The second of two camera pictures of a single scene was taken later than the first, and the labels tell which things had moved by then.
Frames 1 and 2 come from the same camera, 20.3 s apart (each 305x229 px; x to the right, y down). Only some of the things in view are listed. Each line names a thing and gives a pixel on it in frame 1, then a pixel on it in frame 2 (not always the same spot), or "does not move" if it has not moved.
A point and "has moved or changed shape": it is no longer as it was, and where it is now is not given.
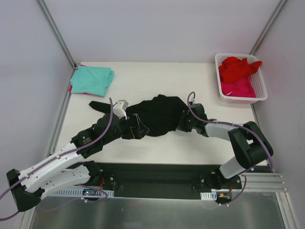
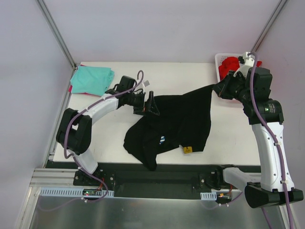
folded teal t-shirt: x=96 y=80 does not move
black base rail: x=166 y=180 does not move
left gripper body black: x=133 y=127 → x=145 y=105
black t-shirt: x=161 y=114 has moved or changed shape
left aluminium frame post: x=55 y=31 does not move
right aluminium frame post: x=263 y=33 does not move
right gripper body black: x=185 y=119 → x=224 y=85
